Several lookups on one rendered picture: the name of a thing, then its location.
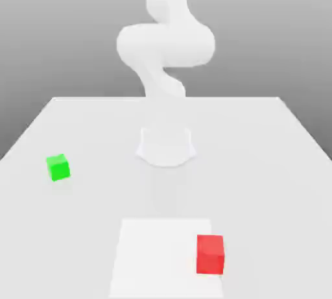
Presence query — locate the small red cube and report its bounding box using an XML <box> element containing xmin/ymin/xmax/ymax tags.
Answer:
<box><xmin>196</xmin><ymin>234</ymin><xmax>225</xmax><ymax>276</ymax></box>

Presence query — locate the small green cube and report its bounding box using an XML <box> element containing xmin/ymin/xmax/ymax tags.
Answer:
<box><xmin>45</xmin><ymin>153</ymin><xmax>71</xmax><ymax>182</ymax></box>

